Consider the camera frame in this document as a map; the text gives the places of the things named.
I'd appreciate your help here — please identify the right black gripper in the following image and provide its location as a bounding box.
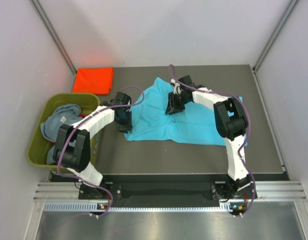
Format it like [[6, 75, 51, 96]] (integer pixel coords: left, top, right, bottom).
[[166, 92, 190, 115]]

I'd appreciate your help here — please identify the cyan t shirt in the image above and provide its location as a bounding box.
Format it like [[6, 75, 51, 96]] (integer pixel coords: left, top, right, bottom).
[[124, 76, 244, 147]]

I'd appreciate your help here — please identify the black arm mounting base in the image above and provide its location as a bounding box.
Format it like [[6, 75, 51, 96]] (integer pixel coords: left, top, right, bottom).
[[50, 172, 289, 203]]

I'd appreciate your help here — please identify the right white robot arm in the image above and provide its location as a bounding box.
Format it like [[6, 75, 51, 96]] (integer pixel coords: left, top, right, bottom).
[[165, 75, 251, 199]]

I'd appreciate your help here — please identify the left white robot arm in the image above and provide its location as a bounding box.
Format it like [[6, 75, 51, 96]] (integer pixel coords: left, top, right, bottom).
[[53, 92, 132, 199]]

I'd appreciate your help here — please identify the olive green plastic bin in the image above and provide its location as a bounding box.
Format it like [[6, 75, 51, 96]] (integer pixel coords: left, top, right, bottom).
[[28, 93, 100, 172]]

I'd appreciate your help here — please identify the folded orange t shirt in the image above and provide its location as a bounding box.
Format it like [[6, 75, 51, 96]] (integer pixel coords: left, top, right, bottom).
[[72, 67, 114, 95]]

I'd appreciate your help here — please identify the red t shirt in bin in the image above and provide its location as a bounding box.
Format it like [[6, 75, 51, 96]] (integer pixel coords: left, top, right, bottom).
[[45, 112, 87, 145]]

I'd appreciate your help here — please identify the grey blue t shirt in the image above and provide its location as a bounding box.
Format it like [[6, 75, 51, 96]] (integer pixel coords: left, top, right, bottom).
[[40, 104, 82, 142], [46, 146, 57, 165]]

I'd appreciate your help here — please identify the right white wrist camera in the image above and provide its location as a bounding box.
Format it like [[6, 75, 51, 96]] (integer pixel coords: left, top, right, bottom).
[[170, 79, 182, 95]]

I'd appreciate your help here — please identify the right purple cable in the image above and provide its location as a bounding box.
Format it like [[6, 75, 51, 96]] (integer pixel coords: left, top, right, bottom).
[[168, 63, 257, 217]]

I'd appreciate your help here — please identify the aluminium frame rail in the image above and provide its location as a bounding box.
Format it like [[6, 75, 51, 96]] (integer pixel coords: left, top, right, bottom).
[[251, 67, 286, 172]]

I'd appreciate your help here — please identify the slotted white cable duct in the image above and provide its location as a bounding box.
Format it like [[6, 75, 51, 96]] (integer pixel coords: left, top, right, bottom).
[[44, 201, 243, 213]]

